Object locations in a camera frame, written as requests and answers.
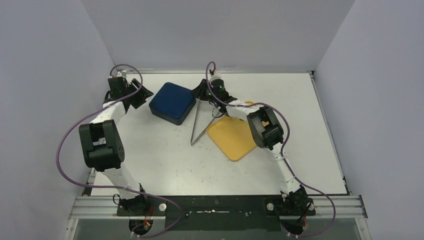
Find blue box lid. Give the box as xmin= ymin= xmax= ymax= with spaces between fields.
xmin=149 ymin=82 xmax=196 ymax=111

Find metal tongs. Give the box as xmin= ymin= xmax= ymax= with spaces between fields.
xmin=190 ymin=99 xmax=222 ymax=146

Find blue chocolate box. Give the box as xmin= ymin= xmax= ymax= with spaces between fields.
xmin=150 ymin=106 xmax=193 ymax=126

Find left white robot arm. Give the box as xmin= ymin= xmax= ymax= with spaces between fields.
xmin=78 ymin=75 xmax=153 ymax=215

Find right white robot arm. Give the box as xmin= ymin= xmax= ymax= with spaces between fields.
xmin=191 ymin=78 xmax=315 ymax=214

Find yellow plastic tray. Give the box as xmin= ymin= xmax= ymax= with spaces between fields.
xmin=207 ymin=100 xmax=259 ymax=162

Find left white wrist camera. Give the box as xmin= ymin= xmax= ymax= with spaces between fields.
xmin=116 ymin=70 xmax=127 ymax=79

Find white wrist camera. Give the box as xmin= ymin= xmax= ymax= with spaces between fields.
xmin=209 ymin=69 xmax=222 ymax=82
xmin=116 ymin=70 xmax=127 ymax=79

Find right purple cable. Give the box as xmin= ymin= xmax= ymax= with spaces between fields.
xmin=205 ymin=61 xmax=337 ymax=238

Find purple cable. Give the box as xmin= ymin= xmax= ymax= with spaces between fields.
xmin=205 ymin=61 xmax=337 ymax=238
xmin=56 ymin=63 xmax=184 ymax=239

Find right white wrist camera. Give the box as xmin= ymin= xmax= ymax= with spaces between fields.
xmin=209 ymin=69 xmax=222 ymax=82

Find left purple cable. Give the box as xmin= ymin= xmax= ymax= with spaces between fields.
xmin=56 ymin=63 xmax=184 ymax=239

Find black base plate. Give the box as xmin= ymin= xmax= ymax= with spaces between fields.
xmin=116 ymin=194 xmax=316 ymax=235

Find aluminium rail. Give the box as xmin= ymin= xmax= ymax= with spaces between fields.
xmin=69 ymin=195 xmax=368 ymax=220

